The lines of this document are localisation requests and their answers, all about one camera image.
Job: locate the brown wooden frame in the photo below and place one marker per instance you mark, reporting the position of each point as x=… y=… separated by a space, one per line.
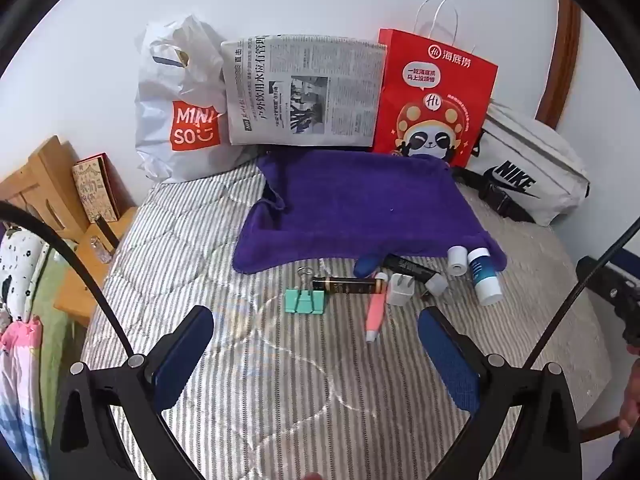
x=562 y=60

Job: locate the person's right hand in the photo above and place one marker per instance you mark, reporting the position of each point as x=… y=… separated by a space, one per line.
x=632 y=400

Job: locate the red paper bag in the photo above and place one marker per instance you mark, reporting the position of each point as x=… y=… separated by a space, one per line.
x=440 y=80

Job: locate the black rectangular stick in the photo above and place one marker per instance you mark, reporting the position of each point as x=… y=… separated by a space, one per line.
x=410 y=266

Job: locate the white waist bag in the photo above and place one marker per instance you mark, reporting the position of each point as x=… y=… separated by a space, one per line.
x=530 y=150

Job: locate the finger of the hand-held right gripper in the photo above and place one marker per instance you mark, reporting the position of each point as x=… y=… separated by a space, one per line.
x=607 y=285
x=625 y=265

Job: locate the patterned book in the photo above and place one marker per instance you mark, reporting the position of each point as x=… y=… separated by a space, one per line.
x=95 y=187

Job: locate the white tape roll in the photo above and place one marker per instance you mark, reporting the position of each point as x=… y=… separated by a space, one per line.
x=456 y=260

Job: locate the folded newspaper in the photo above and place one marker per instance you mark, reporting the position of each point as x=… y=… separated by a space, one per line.
x=310 y=90

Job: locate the blue and white bottle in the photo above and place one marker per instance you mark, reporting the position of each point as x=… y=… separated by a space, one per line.
x=485 y=280

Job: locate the small glass bottle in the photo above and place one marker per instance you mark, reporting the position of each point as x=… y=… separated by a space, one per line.
x=101 y=250

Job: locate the wooden bedside table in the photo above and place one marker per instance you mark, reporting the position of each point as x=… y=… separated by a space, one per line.
x=75 y=305

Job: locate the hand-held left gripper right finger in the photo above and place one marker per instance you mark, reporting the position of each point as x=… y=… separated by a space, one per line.
x=450 y=360

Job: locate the white dotted cloth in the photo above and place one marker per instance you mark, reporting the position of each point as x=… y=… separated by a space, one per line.
x=20 y=270

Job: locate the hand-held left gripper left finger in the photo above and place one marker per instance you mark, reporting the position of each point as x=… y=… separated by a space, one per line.
x=182 y=355

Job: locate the white plastic shopping bag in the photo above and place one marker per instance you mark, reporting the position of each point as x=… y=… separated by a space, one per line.
x=160 y=125

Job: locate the white charger plug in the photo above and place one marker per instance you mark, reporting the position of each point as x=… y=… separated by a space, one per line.
x=400 y=290

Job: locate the green binder clip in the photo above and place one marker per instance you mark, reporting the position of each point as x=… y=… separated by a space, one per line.
x=305 y=302

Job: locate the pink tube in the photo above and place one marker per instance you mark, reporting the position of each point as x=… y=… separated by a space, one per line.
x=375 y=312

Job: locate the pink patterned cloth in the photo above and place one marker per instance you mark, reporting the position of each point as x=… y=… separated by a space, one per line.
x=20 y=375

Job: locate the purple towel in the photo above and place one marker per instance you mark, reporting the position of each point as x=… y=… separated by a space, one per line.
x=360 y=200

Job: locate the green cloth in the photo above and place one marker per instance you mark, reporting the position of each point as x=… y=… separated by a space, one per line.
x=55 y=320

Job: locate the black and gold battery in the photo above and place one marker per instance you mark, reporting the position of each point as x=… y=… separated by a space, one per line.
x=350 y=286

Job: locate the striped bed quilt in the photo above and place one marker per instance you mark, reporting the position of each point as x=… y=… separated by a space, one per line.
x=300 y=360

